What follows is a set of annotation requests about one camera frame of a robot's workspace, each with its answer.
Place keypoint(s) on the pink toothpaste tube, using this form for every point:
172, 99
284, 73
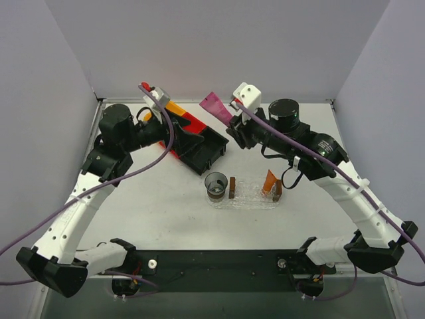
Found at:
214, 106

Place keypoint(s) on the black plastic bin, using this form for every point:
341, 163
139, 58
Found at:
202, 155

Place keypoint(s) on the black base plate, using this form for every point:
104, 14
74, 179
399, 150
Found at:
216, 271

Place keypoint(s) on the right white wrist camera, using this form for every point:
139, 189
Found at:
247, 95

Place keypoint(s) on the orange toothpaste tube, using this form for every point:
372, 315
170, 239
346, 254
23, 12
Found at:
269, 182

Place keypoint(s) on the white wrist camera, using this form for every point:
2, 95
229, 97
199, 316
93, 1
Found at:
159, 95
247, 95

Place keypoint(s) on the clear textured oval tray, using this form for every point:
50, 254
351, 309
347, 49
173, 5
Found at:
226, 203

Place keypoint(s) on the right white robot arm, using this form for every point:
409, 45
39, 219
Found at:
377, 244

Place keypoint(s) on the red plastic bin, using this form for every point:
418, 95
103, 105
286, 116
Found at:
188, 128

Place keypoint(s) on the glass cup with brown band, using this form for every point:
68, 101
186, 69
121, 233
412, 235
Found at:
216, 184

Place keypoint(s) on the clear holder with wooden ends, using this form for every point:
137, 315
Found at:
251, 190

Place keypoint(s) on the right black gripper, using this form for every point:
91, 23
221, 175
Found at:
244, 129

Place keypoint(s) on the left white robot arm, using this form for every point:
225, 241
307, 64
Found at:
103, 170

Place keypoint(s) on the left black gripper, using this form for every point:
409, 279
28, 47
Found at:
173, 129

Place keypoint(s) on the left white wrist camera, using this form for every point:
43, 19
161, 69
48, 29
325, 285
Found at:
159, 95

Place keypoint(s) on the yellow plastic bin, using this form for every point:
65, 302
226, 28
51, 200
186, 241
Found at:
171, 106

